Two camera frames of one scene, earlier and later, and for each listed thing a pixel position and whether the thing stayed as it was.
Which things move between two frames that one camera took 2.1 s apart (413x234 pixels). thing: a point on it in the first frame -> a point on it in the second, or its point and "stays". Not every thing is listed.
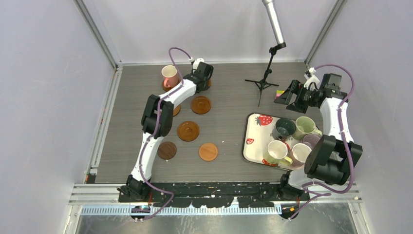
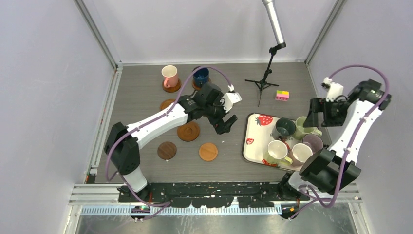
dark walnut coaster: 166,150 stays
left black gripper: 207,87 -> 219,125
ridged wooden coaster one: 166,88 stays
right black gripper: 286,98 -> 318,105
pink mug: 170,74 stays
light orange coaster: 208,151 stays
